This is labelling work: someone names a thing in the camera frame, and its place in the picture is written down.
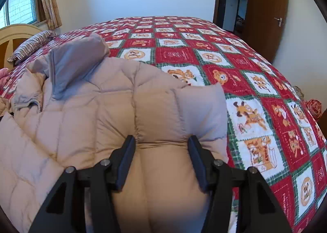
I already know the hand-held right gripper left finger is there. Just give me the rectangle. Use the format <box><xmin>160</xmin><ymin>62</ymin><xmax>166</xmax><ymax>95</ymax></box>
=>
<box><xmin>28</xmin><ymin>135</ymin><xmax>136</xmax><ymax>233</ymax></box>

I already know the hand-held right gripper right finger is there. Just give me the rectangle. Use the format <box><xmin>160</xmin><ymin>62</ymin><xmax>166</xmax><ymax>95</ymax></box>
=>
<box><xmin>188</xmin><ymin>135</ymin><xmax>293</xmax><ymax>233</ymax></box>

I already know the beige down jacket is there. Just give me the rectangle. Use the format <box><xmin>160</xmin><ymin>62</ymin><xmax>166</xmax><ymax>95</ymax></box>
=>
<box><xmin>0</xmin><ymin>32</ymin><xmax>230</xmax><ymax>233</ymax></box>

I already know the red checked printed bedspread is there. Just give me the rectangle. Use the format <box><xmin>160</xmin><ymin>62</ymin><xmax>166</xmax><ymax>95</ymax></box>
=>
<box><xmin>0</xmin><ymin>16</ymin><xmax>327</xmax><ymax>233</ymax></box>

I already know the grey patterned cloth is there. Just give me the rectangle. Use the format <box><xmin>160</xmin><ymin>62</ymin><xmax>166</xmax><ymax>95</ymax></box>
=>
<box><xmin>292</xmin><ymin>85</ymin><xmax>306</xmax><ymax>101</ymax></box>

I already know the red floral cloth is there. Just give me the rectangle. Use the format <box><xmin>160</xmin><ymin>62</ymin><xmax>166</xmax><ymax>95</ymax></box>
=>
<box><xmin>305</xmin><ymin>99</ymin><xmax>323</xmax><ymax>121</ymax></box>

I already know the pink quilt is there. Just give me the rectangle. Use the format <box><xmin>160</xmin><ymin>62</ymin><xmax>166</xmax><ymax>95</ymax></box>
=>
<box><xmin>0</xmin><ymin>68</ymin><xmax>11</xmax><ymax>90</ymax></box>

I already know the striped pillow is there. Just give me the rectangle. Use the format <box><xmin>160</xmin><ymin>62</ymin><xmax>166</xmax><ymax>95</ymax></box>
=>
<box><xmin>8</xmin><ymin>30</ymin><xmax>59</xmax><ymax>65</ymax></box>

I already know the brown wooden door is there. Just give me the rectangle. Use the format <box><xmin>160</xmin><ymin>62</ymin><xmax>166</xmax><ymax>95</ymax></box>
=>
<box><xmin>246</xmin><ymin>0</ymin><xmax>289</xmax><ymax>62</ymax></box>

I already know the cream wooden headboard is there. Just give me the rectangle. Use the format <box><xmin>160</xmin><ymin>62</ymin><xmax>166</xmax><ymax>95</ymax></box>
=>
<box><xmin>0</xmin><ymin>24</ymin><xmax>44</xmax><ymax>70</ymax></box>

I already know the window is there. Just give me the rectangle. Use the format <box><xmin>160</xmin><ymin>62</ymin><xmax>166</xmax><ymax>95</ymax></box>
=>
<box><xmin>0</xmin><ymin>0</ymin><xmax>41</xmax><ymax>28</ymax></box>

